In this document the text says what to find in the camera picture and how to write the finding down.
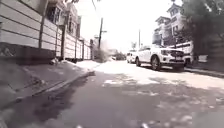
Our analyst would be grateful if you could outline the grey concrete pavement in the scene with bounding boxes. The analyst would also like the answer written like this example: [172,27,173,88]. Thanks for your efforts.
[0,59,101,108]

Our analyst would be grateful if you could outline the utility pole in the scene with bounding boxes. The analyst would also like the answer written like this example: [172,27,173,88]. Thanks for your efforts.
[97,17,108,51]

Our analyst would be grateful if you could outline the thin pole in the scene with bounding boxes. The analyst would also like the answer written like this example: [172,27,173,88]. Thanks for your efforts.
[138,28,142,50]

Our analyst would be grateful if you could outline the white car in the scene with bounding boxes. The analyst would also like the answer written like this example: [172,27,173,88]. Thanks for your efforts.
[125,50,138,65]

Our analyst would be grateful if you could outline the building behind fence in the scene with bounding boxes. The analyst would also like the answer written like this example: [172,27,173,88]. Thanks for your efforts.
[42,0,82,38]

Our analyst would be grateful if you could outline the large dark tree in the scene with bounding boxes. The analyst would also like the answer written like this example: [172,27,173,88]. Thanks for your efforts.
[179,0,224,64]

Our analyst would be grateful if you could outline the grey asphalt road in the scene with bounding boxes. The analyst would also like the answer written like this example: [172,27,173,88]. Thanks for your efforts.
[0,59,224,128]

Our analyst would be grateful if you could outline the white pickup truck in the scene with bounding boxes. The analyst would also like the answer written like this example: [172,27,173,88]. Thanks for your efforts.
[134,45,193,72]

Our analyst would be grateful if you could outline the pale slatted fence wall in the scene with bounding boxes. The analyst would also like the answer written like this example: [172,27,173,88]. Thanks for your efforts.
[0,0,93,65]

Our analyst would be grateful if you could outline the multi-storey building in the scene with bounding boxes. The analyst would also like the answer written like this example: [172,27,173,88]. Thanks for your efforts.
[151,2,188,48]

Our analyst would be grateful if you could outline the bush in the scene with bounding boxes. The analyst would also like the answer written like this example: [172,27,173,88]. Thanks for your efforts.
[93,48,109,63]

